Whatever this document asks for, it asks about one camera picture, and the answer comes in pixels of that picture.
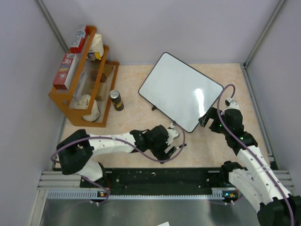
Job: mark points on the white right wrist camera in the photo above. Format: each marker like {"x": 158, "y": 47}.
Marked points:
{"x": 231, "y": 104}

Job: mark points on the white whiteboard black frame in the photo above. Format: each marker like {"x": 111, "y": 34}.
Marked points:
{"x": 179, "y": 91}

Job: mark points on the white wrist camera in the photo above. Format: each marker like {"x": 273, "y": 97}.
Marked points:
{"x": 172, "y": 125}
{"x": 231, "y": 104}

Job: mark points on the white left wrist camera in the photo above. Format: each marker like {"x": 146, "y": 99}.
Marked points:
{"x": 172, "y": 125}

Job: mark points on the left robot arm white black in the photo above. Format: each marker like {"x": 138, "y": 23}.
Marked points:
{"x": 75, "y": 153}

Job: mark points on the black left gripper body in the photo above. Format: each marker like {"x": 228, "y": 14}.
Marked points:
{"x": 157, "y": 149}

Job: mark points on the white paper sheet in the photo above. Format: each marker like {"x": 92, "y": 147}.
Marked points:
{"x": 164, "y": 224}

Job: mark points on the lower red foil box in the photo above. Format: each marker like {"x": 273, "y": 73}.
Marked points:
{"x": 65, "y": 72}

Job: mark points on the orange wooden shelf rack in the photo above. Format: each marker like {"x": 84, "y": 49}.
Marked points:
{"x": 86, "y": 80}

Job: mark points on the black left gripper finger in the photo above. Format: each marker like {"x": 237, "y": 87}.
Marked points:
{"x": 172, "y": 153}
{"x": 172, "y": 135}

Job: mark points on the upper red white box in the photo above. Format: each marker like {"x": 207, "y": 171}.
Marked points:
{"x": 79, "y": 39}

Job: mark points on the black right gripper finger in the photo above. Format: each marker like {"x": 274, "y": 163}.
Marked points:
{"x": 210, "y": 114}
{"x": 203, "y": 120}

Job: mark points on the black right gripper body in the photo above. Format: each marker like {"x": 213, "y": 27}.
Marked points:
{"x": 217, "y": 125}

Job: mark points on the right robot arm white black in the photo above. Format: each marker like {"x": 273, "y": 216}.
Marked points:
{"x": 273, "y": 203}

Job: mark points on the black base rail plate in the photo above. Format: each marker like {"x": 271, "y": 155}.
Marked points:
{"x": 164, "y": 181}

